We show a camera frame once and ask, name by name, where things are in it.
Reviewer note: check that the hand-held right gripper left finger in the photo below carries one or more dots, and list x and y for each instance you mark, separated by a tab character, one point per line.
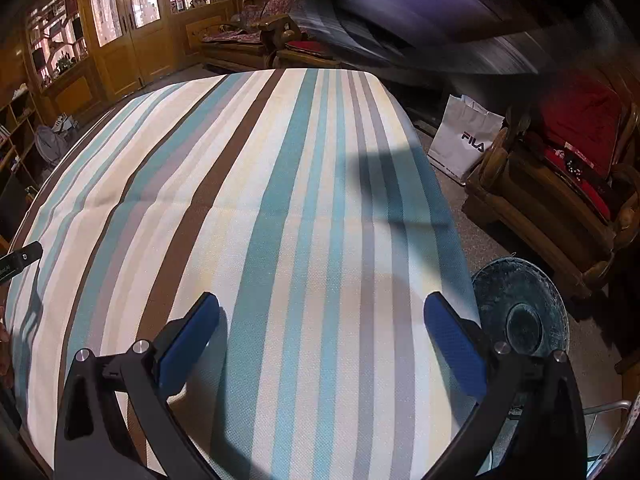
187	340

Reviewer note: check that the wooden cubby shelf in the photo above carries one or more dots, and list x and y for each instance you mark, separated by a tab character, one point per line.
15	135

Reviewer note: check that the grey electric fan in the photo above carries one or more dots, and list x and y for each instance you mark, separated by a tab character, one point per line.
50	142

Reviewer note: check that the blurred purple striped cloth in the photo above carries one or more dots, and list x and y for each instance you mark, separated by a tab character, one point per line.
430	15

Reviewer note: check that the person's left hand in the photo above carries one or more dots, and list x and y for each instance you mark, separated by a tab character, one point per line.
4	347

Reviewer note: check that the wooden double door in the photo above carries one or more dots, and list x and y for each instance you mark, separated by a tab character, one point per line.
125	25

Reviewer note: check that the red seat cushion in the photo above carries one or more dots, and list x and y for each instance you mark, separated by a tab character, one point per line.
580	132

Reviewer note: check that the wooden sofa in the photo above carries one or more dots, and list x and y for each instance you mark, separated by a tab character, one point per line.
240	35

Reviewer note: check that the wooden display shelf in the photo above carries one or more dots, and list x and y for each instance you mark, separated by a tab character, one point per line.
55	45

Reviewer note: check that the white paper shopping bag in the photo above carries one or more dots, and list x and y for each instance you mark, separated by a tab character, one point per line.
462	142

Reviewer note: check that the striped tablecloth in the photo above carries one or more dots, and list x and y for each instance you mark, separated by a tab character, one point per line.
240	240

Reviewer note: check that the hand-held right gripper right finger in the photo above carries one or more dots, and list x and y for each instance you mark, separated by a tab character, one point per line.
452	342

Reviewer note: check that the wooden armchair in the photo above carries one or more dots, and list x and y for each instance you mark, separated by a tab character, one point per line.
555	175

